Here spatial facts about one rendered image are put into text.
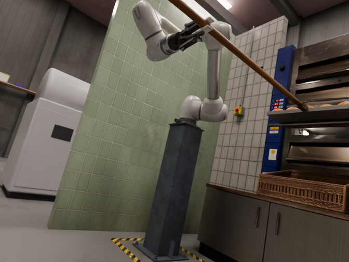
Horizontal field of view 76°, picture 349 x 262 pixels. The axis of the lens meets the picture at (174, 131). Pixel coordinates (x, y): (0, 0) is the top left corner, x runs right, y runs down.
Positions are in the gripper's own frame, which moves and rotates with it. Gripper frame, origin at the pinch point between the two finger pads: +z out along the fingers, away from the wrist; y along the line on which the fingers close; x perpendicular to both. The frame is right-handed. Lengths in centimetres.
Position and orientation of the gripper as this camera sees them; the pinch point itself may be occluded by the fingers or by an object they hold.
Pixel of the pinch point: (204, 26)
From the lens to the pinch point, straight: 102.4
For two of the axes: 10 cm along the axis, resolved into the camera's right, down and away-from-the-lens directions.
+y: -2.1, 9.6, -1.8
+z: 6.1, -0.1, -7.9
